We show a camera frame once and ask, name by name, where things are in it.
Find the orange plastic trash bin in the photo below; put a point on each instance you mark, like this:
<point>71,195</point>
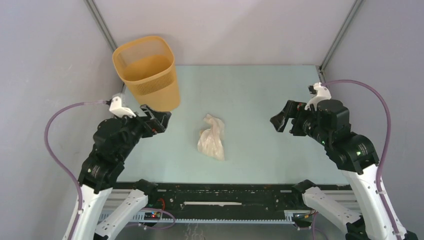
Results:
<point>147,68</point>

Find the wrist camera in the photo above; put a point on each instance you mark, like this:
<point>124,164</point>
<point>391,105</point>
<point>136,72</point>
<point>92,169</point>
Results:
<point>118,107</point>
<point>319,92</point>

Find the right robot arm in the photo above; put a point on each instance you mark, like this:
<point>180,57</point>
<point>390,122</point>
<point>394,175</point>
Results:
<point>355,156</point>

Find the left corner frame post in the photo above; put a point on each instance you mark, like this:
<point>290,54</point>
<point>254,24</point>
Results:
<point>101,23</point>

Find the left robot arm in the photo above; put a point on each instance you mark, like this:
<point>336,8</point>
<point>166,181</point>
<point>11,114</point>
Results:
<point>114,140</point>

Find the right corner frame post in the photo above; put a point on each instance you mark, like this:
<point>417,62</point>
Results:
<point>354,10</point>

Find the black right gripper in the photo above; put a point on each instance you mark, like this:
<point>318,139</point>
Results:
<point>292,109</point>

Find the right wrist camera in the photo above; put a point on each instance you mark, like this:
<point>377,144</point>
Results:
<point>319,92</point>

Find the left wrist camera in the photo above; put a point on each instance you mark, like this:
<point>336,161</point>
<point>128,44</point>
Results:
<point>118,107</point>

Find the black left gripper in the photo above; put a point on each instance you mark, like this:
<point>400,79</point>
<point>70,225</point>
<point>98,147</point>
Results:
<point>159,124</point>

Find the translucent white trash bag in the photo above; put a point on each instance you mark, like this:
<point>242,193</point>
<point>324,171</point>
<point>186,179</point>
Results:
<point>210,139</point>

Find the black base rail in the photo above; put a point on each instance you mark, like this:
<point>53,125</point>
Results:
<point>223,203</point>

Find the corner frame post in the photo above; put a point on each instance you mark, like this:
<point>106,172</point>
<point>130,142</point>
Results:
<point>101,23</point>
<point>354,10</point>

